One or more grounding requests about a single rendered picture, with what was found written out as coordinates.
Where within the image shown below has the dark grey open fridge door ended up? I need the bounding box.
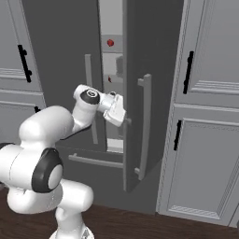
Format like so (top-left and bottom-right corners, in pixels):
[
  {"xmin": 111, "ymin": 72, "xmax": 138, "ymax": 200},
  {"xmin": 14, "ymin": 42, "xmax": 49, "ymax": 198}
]
[{"xmin": 121, "ymin": 0, "xmax": 185, "ymax": 193}]

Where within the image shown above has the grey box in fridge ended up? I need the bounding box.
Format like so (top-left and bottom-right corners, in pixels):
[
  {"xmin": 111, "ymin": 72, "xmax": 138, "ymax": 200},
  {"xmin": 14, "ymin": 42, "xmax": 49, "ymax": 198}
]
[{"xmin": 115, "ymin": 55, "xmax": 124, "ymax": 78}]

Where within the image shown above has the grey freezer drawer handle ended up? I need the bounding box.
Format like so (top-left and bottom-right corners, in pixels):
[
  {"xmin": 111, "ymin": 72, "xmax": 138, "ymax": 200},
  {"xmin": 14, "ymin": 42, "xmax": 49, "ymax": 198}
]
[{"xmin": 67, "ymin": 152, "xmax": 124, "ymax": 170}]

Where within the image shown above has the grey open door handle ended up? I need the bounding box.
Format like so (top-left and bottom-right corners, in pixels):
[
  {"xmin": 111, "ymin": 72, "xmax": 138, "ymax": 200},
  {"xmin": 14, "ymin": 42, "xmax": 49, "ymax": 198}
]
[{"xmin": 134, "ymin": 73, "xmax": 153, "ymax": 181}]

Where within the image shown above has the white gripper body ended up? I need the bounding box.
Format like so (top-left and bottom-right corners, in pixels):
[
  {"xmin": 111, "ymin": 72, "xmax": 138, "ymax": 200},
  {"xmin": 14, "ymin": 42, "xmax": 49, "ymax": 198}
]
[{"xmin": 103, "ymin": 93, "xmax": 127, "ymax": 128}]

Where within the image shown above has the grey fridge door handle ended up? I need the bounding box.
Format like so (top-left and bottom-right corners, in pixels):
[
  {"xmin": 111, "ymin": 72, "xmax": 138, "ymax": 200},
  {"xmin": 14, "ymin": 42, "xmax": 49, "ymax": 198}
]
[{"xmin": 84, "ymin": 53, "xmax": 99, "ymax": 145}]

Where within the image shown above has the grey cupboard door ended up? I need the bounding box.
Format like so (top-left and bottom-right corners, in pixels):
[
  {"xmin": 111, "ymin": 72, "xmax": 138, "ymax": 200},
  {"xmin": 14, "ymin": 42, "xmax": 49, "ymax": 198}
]
[
  {"xmin": 0, "ymin": 89, "xmax": 48, "ymax": 148},
  {"xmin": 173, "ymin": 0, "xmax": 239, "ymax": 109},
  {"xmin": 156, "ymin": 104, "xmax": 239, "ymax": 227},
  {"xmin": 0, "ymin": 0, "xmax": 43, "ymax": 93}
]

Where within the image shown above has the dark grey freezer drawer front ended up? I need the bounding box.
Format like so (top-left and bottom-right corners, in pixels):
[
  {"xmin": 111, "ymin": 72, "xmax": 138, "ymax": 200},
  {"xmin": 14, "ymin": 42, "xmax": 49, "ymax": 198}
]
[{"xmin": 55, "ymin": 145, "xmax": 162, "ymax": 216}]

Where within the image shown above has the fridge interior with shelves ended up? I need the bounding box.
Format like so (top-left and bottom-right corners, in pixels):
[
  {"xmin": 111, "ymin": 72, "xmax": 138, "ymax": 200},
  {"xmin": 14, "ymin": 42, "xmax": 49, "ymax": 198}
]
[{"xmin": 98, "ymin": 0, "xmax": 125, "ymax": 154}]

